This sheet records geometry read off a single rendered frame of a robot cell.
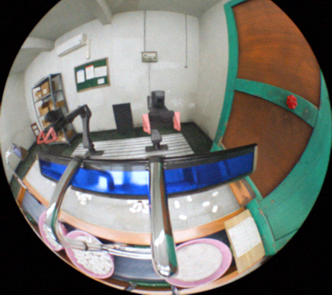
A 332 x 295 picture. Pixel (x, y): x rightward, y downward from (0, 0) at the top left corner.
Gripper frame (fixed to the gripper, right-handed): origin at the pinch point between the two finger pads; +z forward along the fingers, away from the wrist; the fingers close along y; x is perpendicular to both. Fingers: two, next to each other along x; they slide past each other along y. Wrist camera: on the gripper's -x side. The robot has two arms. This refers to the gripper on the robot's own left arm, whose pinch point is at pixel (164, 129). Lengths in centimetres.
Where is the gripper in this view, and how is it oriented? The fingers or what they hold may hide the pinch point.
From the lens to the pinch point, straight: 31.3
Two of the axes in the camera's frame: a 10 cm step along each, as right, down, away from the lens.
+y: 9.8, -1.0, 1.8
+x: 0.0, 8.7, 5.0
